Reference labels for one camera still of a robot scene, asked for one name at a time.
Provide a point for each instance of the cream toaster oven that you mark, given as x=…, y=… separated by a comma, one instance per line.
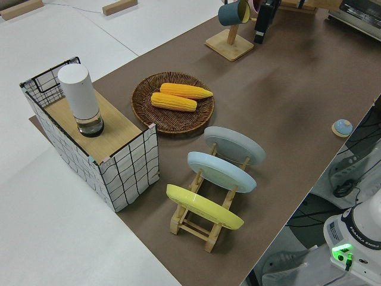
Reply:
x=360, y=13

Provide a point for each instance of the wooden plate rack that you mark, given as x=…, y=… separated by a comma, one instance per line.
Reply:
x=190, y=230

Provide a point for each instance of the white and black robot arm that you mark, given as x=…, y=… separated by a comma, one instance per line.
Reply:
x=357, y=229

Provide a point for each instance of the yellow plate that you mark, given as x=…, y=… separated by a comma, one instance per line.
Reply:
x=205, y=208

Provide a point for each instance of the white cylinder with dark base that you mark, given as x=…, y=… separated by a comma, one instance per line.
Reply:
x=78, y=95

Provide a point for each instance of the brown table mat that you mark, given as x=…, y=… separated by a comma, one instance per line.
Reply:
x=268, y=98

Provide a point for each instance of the grey plate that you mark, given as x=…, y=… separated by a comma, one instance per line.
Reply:
x=235, y=144

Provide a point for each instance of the light wooden drawer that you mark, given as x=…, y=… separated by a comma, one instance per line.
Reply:
x=290, y=5

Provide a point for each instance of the teal mug with yellow inside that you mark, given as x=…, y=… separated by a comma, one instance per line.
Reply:
x=230, y=13

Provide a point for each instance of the light wooden block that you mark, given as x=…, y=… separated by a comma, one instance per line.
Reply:
x=21, y=9
x=119, y=6

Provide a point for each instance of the pink mug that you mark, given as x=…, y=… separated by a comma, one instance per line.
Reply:
x=256, y=5

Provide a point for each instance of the blue bell with wooden knob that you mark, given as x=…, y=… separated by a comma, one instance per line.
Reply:
x=342, y=126

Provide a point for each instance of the yellow corn cob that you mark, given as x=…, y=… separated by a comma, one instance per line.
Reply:
x=186, y=90
x=174, y=102

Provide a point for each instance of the light blue plate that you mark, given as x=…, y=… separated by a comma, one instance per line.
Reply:
x=220, y=171

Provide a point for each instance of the round brown wicker basket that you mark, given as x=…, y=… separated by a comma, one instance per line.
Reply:
x=166, y=122

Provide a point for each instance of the wooden mug tree stand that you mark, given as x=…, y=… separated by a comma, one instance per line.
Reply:
x=229, y=49

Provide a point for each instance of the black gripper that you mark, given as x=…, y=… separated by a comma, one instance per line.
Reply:
x=268, y=15

